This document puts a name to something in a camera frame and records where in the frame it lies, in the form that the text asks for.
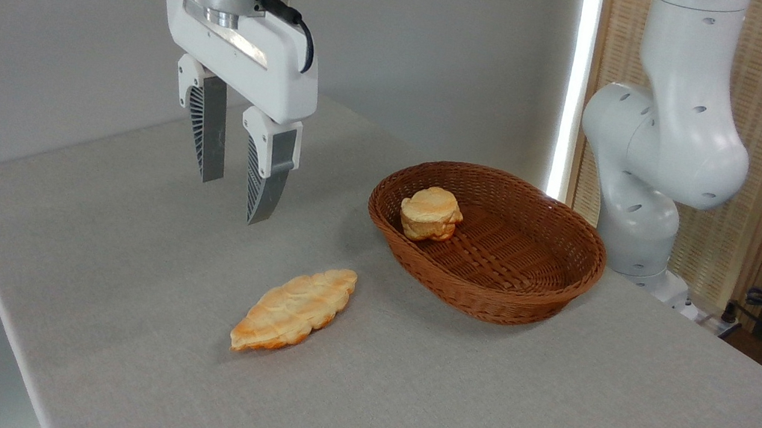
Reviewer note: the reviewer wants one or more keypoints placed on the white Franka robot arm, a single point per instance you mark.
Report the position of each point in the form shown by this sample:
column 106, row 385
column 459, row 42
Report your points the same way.
column 672, row 137

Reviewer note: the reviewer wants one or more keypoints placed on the long golden bread loaf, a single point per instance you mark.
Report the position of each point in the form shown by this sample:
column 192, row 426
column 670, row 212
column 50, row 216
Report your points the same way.
column 295, row 311

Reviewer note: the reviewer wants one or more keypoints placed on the small round bread roll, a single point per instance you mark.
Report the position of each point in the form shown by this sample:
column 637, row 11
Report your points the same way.
column 430, row 214

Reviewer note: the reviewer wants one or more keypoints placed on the grey tablecloth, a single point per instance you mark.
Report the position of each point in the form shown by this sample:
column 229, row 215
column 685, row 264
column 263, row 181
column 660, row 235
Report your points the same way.
column 399, row 398

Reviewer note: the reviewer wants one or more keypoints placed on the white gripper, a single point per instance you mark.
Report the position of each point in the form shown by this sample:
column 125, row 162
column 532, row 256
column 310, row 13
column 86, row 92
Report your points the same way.
column 273, row 77

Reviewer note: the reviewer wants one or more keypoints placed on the brown wicker oval basket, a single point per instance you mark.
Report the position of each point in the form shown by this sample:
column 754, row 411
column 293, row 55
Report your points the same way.
column 515, row 279

